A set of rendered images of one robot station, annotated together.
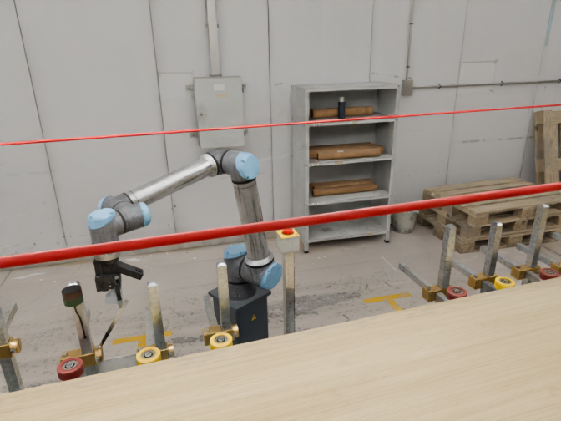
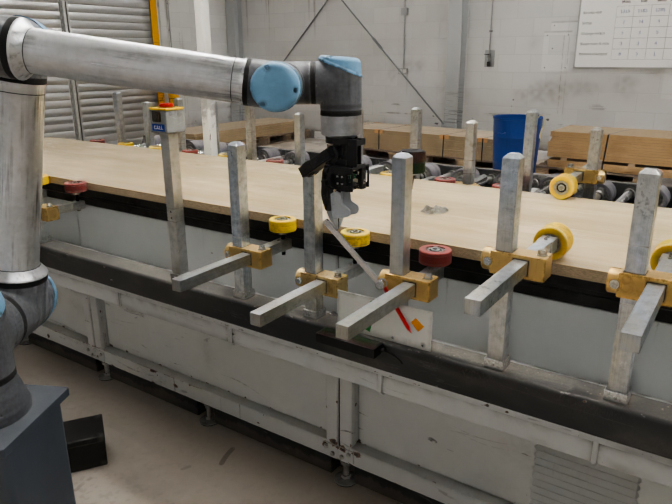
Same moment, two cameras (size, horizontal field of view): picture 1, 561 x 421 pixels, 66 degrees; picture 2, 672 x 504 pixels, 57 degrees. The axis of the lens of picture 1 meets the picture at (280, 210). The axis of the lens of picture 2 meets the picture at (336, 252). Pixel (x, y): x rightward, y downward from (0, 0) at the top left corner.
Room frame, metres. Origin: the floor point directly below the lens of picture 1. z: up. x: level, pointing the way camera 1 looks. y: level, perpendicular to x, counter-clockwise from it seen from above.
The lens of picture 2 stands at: (2.26, 1.68, 1.36)
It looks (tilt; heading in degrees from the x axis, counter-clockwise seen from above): 18 degrees down; 231
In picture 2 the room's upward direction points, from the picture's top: straight up
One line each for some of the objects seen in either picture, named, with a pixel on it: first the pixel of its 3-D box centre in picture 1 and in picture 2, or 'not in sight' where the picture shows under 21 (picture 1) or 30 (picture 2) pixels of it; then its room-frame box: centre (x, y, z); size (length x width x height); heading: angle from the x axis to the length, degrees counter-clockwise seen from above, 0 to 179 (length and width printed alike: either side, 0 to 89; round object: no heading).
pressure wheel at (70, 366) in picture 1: (73, 377); (434, 269); (1.16, 0.71, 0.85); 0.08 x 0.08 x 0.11
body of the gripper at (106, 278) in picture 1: (108, 272); (344, 163); (1.38, 0.63, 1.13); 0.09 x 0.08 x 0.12; 107
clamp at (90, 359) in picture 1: (82, 357); (408, 283); (1.26, 0.72, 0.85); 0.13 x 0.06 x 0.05; 107
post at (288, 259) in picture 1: (289, 299); (174, 208); (1.49, -0.03, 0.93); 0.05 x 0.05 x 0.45; 17
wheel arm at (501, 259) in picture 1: (512, 266); not in sight; (1.90, -1.16, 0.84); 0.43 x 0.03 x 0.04; 17
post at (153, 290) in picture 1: (159, 337); (313, 256); (1.34, 0.46, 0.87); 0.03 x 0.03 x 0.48; 17
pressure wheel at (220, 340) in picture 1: (221, 351); (283, 235); (1.27, 0.22, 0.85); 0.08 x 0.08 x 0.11
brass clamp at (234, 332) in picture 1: (220, 333); (247, 254); (1.41, 0.24, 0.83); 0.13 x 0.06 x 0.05; 107
